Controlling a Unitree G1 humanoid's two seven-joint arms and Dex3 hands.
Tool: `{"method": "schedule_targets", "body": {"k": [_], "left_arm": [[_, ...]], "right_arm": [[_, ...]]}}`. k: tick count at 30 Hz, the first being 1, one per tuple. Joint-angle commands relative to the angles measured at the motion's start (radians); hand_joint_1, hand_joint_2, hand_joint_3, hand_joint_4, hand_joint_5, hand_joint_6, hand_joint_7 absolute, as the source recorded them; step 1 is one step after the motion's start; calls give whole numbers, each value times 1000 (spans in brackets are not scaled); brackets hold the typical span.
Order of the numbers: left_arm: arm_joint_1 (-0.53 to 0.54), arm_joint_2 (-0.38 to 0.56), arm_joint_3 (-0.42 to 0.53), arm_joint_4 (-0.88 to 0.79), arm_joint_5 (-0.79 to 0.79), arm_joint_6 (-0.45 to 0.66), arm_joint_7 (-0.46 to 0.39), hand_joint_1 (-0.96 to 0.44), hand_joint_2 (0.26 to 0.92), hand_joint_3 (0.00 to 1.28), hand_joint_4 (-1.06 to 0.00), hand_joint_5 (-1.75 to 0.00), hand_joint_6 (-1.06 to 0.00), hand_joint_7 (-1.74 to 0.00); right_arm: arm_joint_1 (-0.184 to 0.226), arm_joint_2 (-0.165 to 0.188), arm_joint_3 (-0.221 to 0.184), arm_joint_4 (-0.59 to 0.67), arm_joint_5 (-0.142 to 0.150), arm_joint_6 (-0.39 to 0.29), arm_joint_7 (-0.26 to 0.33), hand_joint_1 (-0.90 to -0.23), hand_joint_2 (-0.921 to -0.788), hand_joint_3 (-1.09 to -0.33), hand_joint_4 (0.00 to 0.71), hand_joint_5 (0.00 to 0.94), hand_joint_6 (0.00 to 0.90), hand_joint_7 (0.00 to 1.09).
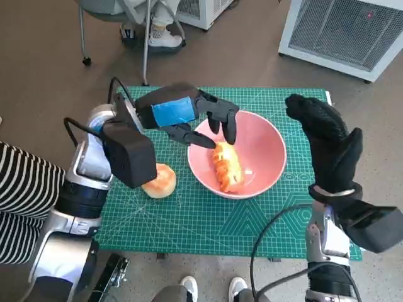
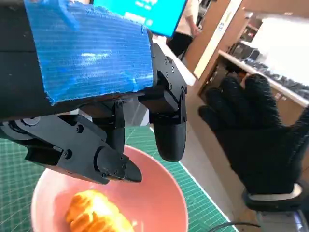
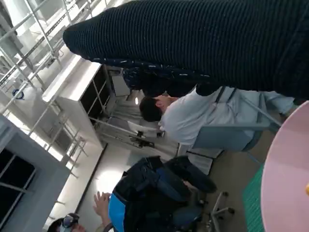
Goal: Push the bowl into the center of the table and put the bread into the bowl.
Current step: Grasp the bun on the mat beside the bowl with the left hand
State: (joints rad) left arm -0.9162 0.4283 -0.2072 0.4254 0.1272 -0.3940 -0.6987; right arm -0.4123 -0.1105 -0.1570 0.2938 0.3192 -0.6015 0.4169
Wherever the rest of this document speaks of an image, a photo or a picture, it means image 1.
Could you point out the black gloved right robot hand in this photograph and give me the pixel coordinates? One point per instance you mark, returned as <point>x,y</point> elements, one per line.
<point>330,148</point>

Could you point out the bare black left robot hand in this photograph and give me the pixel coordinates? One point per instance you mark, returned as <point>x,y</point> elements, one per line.
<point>170,107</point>

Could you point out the pink bowl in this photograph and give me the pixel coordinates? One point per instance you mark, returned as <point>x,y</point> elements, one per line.
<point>264,148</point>

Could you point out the round toy bread bun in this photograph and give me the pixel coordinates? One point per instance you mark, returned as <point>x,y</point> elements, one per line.
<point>163,182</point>

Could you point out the long toy bread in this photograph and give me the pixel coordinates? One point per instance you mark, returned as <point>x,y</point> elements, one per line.
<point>228,166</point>

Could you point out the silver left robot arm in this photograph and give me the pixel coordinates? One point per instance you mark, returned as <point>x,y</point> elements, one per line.
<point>91,157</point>

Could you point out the silver metal pole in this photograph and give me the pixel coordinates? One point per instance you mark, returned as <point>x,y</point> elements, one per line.
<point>145,47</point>

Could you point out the person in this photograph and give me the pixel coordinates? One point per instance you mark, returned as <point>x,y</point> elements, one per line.
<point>160,37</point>
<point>22,188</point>

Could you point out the small white mesh cabinet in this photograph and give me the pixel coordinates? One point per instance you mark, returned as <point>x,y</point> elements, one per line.
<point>201,14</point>

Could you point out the green cutting mat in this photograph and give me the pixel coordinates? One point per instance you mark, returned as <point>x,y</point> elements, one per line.
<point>189,220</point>

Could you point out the large white mesh cabinet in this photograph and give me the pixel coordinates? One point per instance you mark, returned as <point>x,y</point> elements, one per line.
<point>337,31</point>

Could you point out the grey office chair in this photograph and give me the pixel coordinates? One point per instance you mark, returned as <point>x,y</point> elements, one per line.
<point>100,7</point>

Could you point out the white shoe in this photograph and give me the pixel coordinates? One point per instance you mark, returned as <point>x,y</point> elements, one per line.
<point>236,287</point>
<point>189,287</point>

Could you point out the grey leg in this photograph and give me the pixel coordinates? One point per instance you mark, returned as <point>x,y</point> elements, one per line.
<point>248,296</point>
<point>170,294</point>

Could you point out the black metal clamp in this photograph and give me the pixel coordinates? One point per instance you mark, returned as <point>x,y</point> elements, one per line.
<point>110,275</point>

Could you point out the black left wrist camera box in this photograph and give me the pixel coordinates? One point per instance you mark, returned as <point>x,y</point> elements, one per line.
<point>132,157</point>

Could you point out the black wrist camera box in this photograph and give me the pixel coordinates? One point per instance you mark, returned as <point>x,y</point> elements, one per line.
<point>132,157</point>
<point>371,229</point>

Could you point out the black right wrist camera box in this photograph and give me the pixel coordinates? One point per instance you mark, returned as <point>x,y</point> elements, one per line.
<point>371,229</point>

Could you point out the black table bracket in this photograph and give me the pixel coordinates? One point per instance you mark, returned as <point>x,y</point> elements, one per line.
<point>161,256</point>

